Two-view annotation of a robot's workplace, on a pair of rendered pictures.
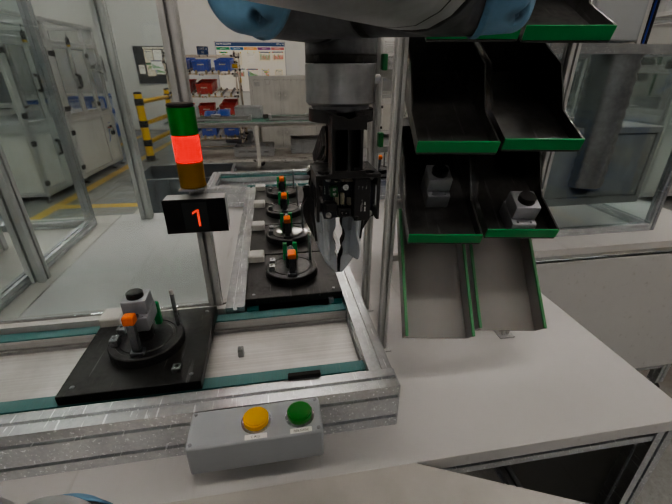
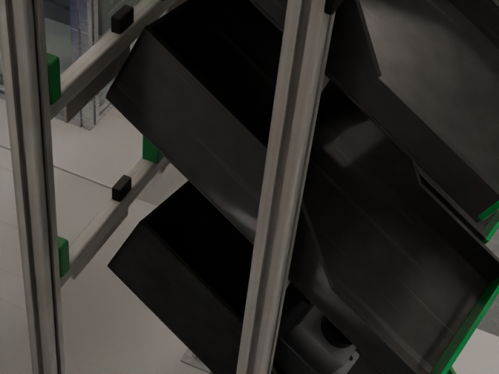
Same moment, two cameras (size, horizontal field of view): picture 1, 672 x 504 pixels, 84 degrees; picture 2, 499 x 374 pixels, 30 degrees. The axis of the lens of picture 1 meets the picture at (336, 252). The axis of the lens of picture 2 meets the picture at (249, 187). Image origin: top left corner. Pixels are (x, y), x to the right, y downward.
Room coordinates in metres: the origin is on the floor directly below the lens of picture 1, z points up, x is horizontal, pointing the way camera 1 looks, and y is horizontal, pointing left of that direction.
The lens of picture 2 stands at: (0.55, 0.25, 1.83)
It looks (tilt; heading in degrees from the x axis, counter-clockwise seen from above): 41 degrees down; 299
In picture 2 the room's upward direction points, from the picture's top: 7 degrees clockwise
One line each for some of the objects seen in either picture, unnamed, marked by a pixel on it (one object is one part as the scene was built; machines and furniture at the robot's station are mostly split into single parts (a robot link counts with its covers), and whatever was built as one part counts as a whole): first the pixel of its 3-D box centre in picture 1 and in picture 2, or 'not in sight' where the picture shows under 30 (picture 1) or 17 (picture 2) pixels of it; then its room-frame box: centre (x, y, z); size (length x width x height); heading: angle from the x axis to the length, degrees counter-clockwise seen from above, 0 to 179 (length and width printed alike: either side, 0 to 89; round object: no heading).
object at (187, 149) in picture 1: (187, 148); not in sight; (0.73, 0.29, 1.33); 0.05 x 0.05 x 0.05
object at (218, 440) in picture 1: (257, 433); not in sight; (0.42, 0.13, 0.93); 0.21 x 0.07 x 0.06; 99
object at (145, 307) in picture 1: (139, 304); not in sight; (0.61, 0.38, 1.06); 0.08 x 0.04 x 0.07; 11
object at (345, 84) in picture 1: (343, 87); not in sight; (0.44, -0.01, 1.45); 0.08 x 0.08 x 0.05
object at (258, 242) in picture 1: (286, 225); not in sight; (1.14, 0.16, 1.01); 0.24 x 0.24 x 0.13; 9
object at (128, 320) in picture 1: (134, 330); not in sight; (0.56, 0.37, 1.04); 0.04 x 0.02 x 0.08; 9
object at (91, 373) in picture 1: (149, 347); not in sight; (0.60, 0.38, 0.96); 0.24 x 0.24 x 0.02; 9
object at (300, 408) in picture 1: (299, 414); not in sight; (0.43, 0.06, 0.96); 0.04 x 0.04 x 0.02
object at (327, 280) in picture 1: (290, 258); not in sight; (0.90, 0.12, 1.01); 0.24 x 0.24 x 0.13; 9
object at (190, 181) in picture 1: (191, 173); not in sight; (0.73, 0.29, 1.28); 0.05 x 0.05 x 0.05
